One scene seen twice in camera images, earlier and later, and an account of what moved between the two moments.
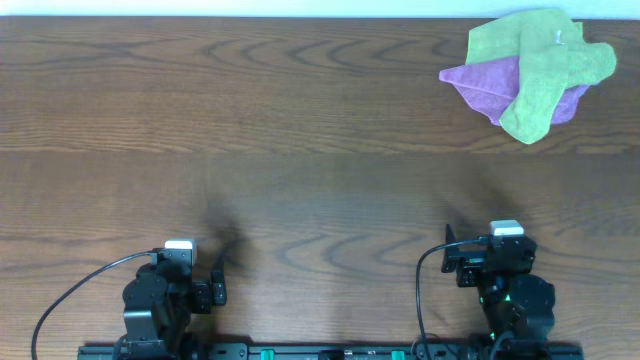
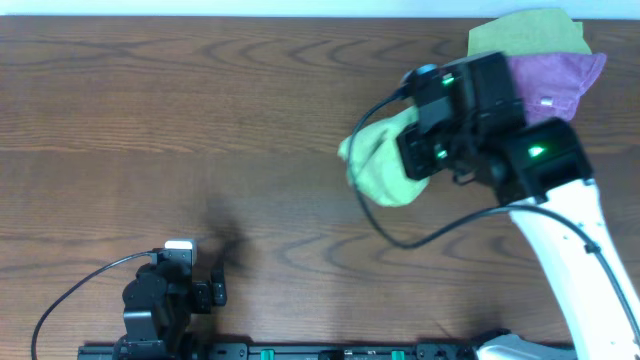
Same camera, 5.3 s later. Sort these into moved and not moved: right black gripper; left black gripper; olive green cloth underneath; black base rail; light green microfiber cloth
Moved: light green microfiber cloth; right black gripper
Not moved: black base rail; olive green cloth underneath; left black gripper
